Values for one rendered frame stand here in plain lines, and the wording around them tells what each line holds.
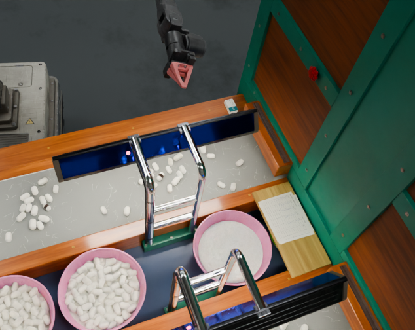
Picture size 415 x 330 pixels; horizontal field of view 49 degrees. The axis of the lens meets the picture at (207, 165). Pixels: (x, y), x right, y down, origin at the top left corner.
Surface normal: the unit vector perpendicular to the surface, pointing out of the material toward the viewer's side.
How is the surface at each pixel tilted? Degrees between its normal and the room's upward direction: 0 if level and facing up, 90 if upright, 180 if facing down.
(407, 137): 90
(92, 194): 0
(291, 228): 0
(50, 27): 0
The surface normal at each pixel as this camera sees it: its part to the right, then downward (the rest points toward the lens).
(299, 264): 0.11, -0.52
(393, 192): -0.93, 0.25
